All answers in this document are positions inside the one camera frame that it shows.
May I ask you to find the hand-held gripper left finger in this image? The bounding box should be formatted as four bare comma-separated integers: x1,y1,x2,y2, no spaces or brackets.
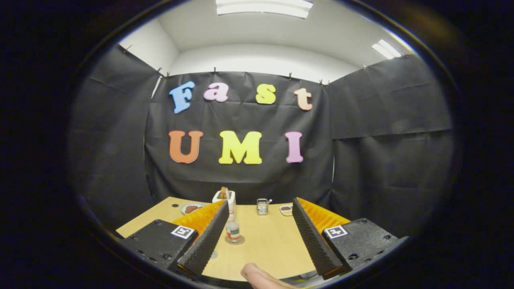
118,199,230,279

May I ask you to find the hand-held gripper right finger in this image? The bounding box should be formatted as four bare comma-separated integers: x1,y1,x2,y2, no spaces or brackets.
292,197,410,280

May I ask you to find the clear juice bottle red ring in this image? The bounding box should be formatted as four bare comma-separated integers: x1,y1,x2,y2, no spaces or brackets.
225,212,241,243

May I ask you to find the wooden table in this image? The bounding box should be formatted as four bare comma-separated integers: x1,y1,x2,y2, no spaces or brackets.
116,196,354,281

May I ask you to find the light green plate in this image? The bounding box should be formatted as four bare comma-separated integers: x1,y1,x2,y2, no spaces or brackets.
180,203,207,216

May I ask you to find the white toaster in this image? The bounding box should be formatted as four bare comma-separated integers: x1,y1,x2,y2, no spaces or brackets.
212,190,237,221

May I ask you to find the small ceiling light panel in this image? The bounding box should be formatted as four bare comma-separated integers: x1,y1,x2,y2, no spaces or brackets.
371,39,402,60

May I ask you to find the long ceiling light panel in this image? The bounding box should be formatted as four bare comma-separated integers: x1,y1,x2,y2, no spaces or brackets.
216,0,314,19

